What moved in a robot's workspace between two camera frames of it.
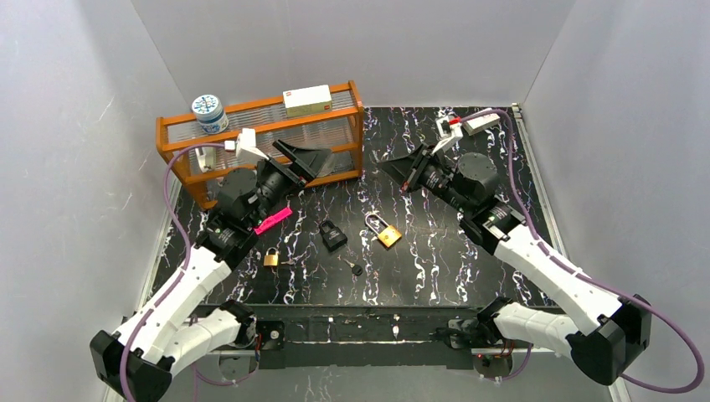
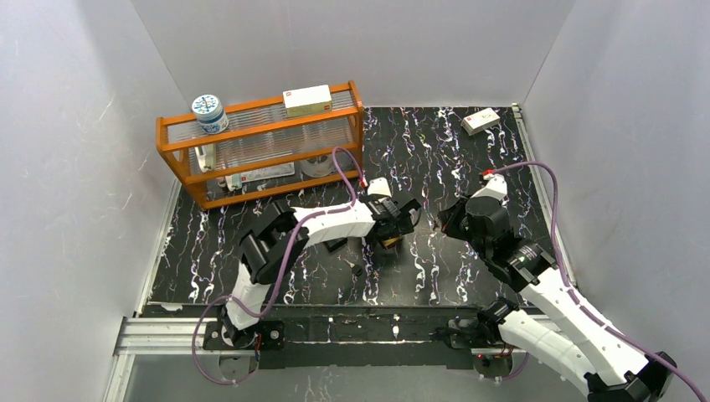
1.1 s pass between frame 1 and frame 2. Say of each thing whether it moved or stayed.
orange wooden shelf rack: stayed
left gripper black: moved
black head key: stayed
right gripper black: moved
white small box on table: stayed
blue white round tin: stayed
